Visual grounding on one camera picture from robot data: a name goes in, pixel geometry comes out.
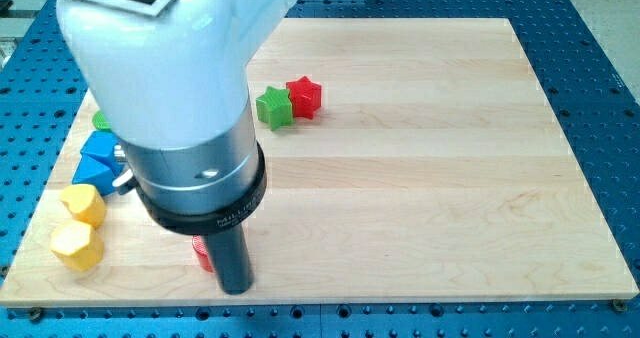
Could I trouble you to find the yellow hexagon block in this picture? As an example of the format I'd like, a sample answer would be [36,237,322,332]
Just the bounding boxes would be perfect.
[50,220,104,272]

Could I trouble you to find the blue perforated table plate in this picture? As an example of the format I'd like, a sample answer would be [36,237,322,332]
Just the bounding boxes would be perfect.
[1,0,639,337]

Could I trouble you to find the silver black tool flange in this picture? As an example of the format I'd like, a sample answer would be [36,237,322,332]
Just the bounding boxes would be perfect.
[114,99,267,235]

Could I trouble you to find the green circle block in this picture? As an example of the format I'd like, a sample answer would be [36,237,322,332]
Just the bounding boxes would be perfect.
[92,111,112,133]

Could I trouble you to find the green star block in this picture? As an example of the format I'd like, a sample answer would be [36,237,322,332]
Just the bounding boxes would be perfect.
[256,86,294,131]

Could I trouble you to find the red star block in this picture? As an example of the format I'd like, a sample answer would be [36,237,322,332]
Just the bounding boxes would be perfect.
[286,76,322,119]

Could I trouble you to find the blue cube block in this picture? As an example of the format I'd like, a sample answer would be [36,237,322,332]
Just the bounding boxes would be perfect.
[80,131,124,176]

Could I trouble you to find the blue triangle block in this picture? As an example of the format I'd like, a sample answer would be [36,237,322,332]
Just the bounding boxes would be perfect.
[71,155,119,196]

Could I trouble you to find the yellow heart block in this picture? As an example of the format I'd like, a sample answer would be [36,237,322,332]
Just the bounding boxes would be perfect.
[59,184,107,228]

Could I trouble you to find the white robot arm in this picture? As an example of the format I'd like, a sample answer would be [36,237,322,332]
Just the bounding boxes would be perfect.
[56,0,297,294]

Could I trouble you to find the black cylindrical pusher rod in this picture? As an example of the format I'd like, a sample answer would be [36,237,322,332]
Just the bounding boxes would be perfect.
[203,224,254,295]

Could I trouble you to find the wooden board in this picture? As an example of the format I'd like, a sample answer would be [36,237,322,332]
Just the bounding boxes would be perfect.
[1,18,638,308]

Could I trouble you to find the red circle block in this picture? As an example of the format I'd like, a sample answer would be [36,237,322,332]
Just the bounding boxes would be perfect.
[192,235,214,273]

